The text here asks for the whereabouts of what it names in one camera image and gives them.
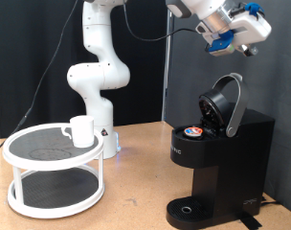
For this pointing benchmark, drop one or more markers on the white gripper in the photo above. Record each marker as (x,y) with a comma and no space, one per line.
(252,28)

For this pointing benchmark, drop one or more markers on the k-cup pod blue red lid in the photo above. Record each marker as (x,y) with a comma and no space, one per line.
(193,131)

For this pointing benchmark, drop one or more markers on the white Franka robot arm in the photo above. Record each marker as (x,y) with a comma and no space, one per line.
(97,76)

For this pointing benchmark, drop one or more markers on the black Keurig coffee machine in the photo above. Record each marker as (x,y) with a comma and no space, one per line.
(235,166)

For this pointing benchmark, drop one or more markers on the black drip tray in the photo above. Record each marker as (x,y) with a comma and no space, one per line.
(187,212)

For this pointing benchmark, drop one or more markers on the white ceramic mug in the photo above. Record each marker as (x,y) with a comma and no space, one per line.
(83,132)

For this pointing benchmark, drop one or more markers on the white two-tier turntable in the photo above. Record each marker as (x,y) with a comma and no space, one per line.
(56,164)

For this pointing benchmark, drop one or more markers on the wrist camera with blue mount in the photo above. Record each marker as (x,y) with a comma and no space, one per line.
(220,44)

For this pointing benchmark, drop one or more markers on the silver vertical frame pole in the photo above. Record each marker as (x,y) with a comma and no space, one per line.
(167,80)

